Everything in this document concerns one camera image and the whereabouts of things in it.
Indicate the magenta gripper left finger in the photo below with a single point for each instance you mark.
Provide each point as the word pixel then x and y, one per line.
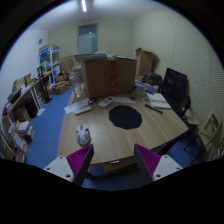
pixel 74 167

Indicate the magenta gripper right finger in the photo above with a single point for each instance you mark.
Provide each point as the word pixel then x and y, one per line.
pixel 154 166

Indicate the white computer mouse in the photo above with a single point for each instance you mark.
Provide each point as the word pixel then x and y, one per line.
pixel 83 134

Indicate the round black mouse pad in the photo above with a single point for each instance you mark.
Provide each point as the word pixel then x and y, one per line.
pixel 125 117

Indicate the white remote control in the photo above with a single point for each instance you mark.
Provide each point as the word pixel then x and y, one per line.
pixel 82 110

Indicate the black pen marker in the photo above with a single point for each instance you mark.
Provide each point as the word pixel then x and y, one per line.
pixel 153 108

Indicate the white paper sheet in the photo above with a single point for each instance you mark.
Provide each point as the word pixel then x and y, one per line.
pixel 77 105

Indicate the open white notebook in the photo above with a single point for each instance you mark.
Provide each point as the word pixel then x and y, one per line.
pixel 157 100

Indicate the wooden chair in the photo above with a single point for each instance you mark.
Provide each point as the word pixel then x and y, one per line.
pixel 210 132

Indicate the white keyboard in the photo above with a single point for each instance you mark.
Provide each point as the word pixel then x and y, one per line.
pixel 123 100

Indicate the white calculator remote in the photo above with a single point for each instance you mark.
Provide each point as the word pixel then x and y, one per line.
pixel 106 102

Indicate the open cardboard box on floor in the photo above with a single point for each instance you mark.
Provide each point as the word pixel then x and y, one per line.
pixel 60 88

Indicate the wooden bookshelf with books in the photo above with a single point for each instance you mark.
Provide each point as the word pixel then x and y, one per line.
pixel 21 107

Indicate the black computer monitor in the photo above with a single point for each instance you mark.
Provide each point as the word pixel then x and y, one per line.
pixel 174 85

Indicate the clear plastic jar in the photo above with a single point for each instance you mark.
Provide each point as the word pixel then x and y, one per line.
pixel 76 84

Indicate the large cardboard box on table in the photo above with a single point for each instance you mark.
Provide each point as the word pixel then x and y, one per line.
pixel 108 77

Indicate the tall cardboard box in corner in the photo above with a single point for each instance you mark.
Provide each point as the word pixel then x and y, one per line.
pixel 144 59

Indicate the blue white display cabinet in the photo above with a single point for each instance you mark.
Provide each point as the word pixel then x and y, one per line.
pixel 49 59

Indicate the grey door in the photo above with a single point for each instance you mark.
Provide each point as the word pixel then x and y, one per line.
pixel 87 38

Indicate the ceiling fluorescent light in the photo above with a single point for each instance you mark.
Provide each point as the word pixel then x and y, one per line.
pixel 83 4

